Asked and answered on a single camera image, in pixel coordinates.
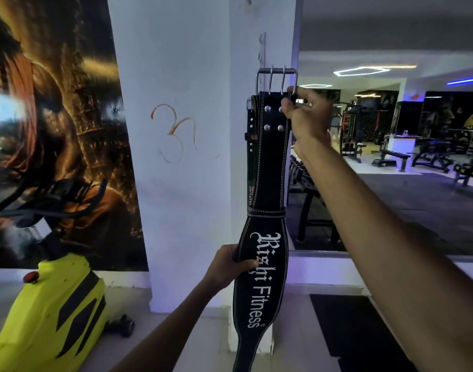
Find black leather weightlifting belt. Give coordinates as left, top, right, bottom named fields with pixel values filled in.
left=233, top=67, right=299, bottom=372

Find person's left hand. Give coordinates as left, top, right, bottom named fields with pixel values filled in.
left=203, top=244, right=260, bottom=291

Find person's left forearm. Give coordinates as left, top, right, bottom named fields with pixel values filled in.
left=122, top=276, right=237, bottom=372

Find person's right forearm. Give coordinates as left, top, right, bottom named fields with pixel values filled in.
left=295, top=136, right=473, bottom=372

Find large dark wall poster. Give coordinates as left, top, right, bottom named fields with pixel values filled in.
left=0, top=0, right=149, bottom=272

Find black rubber floor mat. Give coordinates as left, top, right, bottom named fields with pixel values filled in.
left=309, top=293, right=418, bottom=372

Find white reception desk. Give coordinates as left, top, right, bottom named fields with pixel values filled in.
left=387, top=131, right=420, bottom=156

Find person's right hand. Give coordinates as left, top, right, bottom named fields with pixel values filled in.
left=281, top=86, right=334, bottom=151

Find yellow and black exercise bike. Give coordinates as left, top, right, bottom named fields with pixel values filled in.
left=0, top=178, right=136, bottom=372

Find large wall mirror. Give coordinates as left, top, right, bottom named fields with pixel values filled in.
left=287, top=0, right=473, bottom=264

